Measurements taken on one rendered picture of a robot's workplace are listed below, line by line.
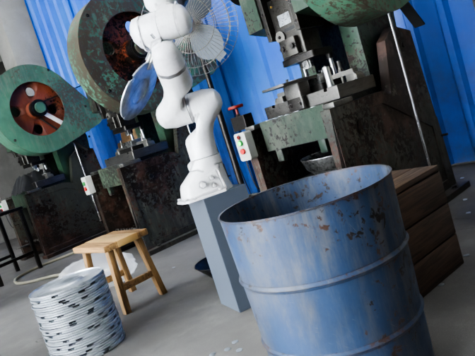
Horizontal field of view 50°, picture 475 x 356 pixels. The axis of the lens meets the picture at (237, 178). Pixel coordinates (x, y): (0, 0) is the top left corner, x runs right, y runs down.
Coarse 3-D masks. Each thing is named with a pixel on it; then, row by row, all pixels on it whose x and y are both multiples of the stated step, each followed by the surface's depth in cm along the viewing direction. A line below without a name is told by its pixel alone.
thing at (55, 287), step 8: (80, 272) 213; (88, 272) 208; (96, 272) 203; (56, 280) 211; (64, 280) 203; (72, 280) 198; (80, 280) 197; (88, 280) 192; (40, 288) 205; (48, 288) 201; (56, 288) 195; (64, 288) 192; (72, 288) 188; (32, 296) 196; (40, 296) 191; (48, 296) 186
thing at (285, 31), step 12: (276, 0) 235; (276, 12) 237; (288, 12) 232; (276, 24) 239; (288, 24) 234; (276, 36) 240; (288, 36) 236; (300, 36) 232; (312, 36) 236; (288, 48) 235; (300, 48) 233; (312, 48) 235
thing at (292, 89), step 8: (296, 80) 225; (304, 80) 229; (272, 88) 224; (280, 88) 238; (288, 88) 233; (296, 88) 230; (304, 88) 231; (288, 96) 234; (296, 96) 231; (304, 96) 230; (288, 104) 236; (296, 104) 233; (304, 104) 230
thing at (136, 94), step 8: (144, 64) 221; (136, 72) 217; (144, 72) 225; (152, 72) 232; (136, 80) 221; (144, 80) 230; (152, 80) 237; (128, 88) 217; (136, 88) 227; (144, 88) 235; (152, 88) 242; (128, 96) 221; (136, 96) 231; (144, 96) 238; (120, 104) 220; (128, 104) 225; (136, 104) 234; (144, 104) 242; (120, 112) 223; (128, 112) 230; (136, 112) 239
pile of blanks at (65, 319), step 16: (80, 288) 189; (96, 288) 194; (32, 304) 193; (48, 304) 187; (64, 304) 187; (80, 304) 188; (96, 304) 192; (112, 304) 201; (48, 320) 188; (64, 320) 187; (80, 320) 188; (96, 320) 192; (112, 320) 198; (48, 336) 193; (64, 336) 188; (80, 336) 188; (96, 336) 191; (112, 336) 196; (64, 352) 189; (80, 352) 191; (96, 352) 190
